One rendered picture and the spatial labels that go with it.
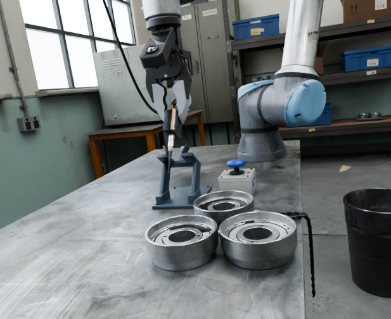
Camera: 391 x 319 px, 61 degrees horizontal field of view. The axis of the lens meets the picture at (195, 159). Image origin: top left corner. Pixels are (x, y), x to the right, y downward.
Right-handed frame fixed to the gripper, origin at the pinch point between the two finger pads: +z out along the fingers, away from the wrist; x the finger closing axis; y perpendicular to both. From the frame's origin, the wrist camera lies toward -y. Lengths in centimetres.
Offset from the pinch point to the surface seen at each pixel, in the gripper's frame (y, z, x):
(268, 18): 334, -70, -1
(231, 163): 1.4, 10.7, -11.2
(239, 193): -8.1, 14.1, -13.9
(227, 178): -0.3, 13.3, -10.3
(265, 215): -18.1, 14.2, -19.5
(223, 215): -17.6, 14.3, -12.9
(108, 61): 189, -36, 121
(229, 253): -27.0, 15.7, -15.5
